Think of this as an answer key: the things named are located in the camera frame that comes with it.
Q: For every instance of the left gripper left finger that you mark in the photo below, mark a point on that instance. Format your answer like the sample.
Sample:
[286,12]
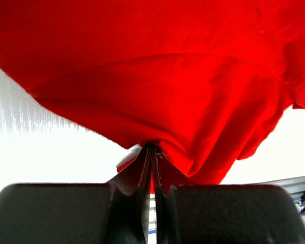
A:
[114,212]

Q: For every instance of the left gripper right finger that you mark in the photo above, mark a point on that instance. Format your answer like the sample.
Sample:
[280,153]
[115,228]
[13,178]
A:
[191,213]

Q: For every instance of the red t shirt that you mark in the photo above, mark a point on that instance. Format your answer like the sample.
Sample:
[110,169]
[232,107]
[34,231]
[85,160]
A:
[206,81]

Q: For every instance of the aluminium mounting rail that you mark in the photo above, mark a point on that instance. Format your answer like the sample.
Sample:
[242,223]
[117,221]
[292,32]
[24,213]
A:
[295,187]

